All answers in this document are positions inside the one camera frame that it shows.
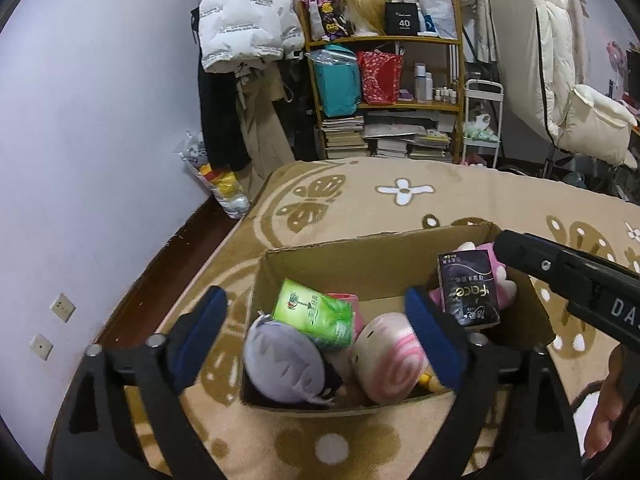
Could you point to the black box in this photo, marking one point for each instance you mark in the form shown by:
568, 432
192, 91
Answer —
401, 20

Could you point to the white puffer jacket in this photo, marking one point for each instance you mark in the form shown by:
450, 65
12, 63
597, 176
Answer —
245, 20

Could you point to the black tissue packet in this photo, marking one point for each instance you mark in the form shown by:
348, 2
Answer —
467, 290

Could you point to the teal bag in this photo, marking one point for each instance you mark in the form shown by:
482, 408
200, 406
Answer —
337, 85

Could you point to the small white plastic bag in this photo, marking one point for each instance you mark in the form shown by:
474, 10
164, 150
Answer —
480, 130

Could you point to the white and pink plush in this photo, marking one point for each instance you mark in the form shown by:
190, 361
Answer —
505, 285

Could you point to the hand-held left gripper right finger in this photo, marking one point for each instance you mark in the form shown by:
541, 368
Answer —
430, 340

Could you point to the stack of books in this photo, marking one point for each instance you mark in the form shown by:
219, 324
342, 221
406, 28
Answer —
345, 137

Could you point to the pile of magazines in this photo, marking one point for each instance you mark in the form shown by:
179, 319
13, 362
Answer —
410, 142

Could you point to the white trolley cart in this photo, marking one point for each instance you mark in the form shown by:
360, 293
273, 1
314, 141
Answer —
482, 87

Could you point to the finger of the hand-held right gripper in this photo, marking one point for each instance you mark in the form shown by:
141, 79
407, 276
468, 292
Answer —
540, 260

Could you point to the red patterned bag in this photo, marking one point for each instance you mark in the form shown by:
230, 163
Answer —
377, 77

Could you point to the black hanging garment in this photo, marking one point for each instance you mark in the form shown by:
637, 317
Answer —
300, 115

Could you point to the white folded mattress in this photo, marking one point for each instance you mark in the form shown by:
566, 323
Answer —
525, 45

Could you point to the clear bag of toys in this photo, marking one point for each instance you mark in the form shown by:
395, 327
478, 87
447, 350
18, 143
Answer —
220, 185

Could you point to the pink swirl plush toy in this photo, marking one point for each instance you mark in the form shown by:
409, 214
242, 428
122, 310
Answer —
390, 365

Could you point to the blonde wig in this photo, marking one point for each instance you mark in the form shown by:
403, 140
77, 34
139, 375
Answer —
362, 10

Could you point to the cardboard box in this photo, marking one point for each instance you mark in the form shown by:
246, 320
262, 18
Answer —
380, 265

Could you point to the beige trench coat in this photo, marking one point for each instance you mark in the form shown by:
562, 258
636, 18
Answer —
265, 135

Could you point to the lavender haired plush doll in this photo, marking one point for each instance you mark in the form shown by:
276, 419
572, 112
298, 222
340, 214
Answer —
285, 360

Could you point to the white bottles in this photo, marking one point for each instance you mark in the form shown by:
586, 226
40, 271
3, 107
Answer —
421, 82

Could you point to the black coat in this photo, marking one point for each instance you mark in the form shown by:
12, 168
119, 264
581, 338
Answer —
217, 120

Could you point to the wooden shelf rack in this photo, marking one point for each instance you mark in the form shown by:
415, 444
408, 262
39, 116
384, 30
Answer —
385, 41

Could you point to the green tissue packet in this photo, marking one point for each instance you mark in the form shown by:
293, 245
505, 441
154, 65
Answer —
312, 312

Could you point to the person's right hand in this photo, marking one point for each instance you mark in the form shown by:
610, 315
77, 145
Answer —
607, 410

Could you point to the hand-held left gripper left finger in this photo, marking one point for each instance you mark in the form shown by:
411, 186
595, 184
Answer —
200, 340

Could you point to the row of small bottles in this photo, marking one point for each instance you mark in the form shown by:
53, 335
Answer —
445, 95

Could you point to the printed black pink packets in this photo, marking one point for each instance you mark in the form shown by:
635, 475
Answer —
325, 10

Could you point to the white wall socket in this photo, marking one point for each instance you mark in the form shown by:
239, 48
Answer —
41, 347
63, 308

